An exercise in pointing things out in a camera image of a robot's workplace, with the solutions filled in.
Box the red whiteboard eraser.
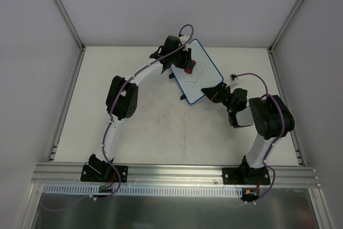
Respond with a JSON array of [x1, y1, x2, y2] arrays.
[[184, 60, 196, 74]]

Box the white slotted cable duct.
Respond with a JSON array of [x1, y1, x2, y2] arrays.
[[43, 184, 243, 198]]

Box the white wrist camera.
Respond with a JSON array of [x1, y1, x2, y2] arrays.
[[178, 34, 191, 51], [229, 73, 238, 83]]

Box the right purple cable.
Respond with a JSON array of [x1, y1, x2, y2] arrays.
[[227, 72, 285, 208]]

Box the left aluminium frame post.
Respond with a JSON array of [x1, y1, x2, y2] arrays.
[[53, 0, 84, 50]]

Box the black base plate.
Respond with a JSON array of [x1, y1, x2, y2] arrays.
[[80, 163, 128, 183], [222, 167, 271, 186]]

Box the blue framed whiteboard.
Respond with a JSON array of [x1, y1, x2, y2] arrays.
[[171, 39, 223, 105]]

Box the aluminium mounting rail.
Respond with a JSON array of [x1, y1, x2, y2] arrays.
[[31, 162, 322, 189]]

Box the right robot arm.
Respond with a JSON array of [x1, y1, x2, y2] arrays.
[[201, 83, 295, 185]]

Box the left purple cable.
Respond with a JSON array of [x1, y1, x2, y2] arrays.
[[41, 24, 195, 211]]

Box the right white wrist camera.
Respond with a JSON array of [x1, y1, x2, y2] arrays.
[[229, 73, 238, 83]]

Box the purple cable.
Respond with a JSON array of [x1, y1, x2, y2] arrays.
[[227, 72, 285, 208], [41, 24, 195, 211]]

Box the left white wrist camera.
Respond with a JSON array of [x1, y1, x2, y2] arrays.
[[178, 34, 191, 51]]

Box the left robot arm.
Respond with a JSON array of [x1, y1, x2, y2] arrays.
[[80, 34, 195, 182]]

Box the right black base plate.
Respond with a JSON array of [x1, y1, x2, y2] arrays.
[[222, 167, 271, 186]]

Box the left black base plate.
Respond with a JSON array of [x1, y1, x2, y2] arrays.
[[80, 163, 128, 183]]

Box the right aluminium frame post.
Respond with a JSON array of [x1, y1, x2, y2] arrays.
[[269, 0, 305, 54]]

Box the aluminium frame post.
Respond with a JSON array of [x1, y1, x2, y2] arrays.
[[53, 0, 84, 50], [269, 0, 305, 54]]

